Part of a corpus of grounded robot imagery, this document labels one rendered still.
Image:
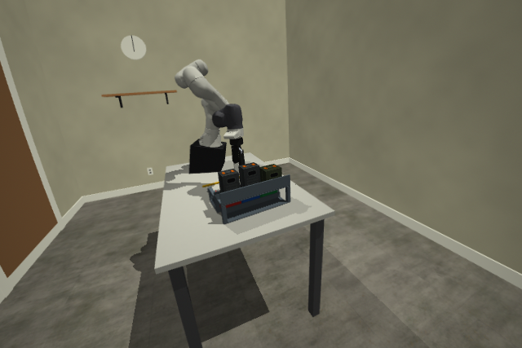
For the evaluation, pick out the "grey metal shelf rack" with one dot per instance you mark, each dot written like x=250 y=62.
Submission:
x=251 y=207

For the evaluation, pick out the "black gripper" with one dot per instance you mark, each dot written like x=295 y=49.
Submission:
x=237 y=153

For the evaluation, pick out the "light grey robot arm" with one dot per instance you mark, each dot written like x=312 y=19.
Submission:
x=229 y=116

